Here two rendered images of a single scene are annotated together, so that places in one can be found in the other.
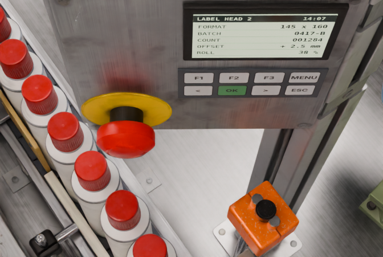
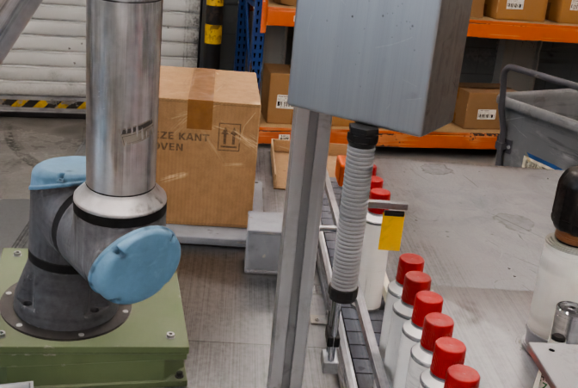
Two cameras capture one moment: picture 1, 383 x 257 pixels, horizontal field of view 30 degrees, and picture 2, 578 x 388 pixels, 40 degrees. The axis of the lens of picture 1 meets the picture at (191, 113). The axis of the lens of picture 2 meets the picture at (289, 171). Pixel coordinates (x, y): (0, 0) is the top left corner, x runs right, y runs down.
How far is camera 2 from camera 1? 113 cm
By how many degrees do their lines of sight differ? 91
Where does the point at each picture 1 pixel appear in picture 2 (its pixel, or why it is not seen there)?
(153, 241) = (407, 259)
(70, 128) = (434, 316)
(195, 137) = not seen: outside the picture
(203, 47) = not seen: outside the picture
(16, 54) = (459, 368)
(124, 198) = (414, 277)
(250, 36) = not seen: outside the picture
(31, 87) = (455, 346)
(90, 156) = (427, 298)
